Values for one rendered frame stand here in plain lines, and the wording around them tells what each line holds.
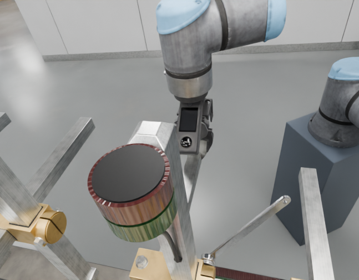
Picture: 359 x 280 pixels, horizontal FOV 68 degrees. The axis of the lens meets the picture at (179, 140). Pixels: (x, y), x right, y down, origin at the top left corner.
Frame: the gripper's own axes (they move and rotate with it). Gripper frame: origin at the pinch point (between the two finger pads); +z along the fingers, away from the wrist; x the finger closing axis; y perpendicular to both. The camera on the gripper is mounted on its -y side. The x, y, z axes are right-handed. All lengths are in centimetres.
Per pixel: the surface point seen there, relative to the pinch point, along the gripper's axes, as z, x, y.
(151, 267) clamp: -5.3, 1.5, -28.5
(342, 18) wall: 59, -87, 240
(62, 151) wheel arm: -13.8, 24.1, -13.2
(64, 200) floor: 83, 97, 27
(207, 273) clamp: -5.2, -7.6, -27.6
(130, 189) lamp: -35.7, -5.0, -33.6
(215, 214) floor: 84, 2, 34
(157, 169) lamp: -35.6, -6.3, -31.6
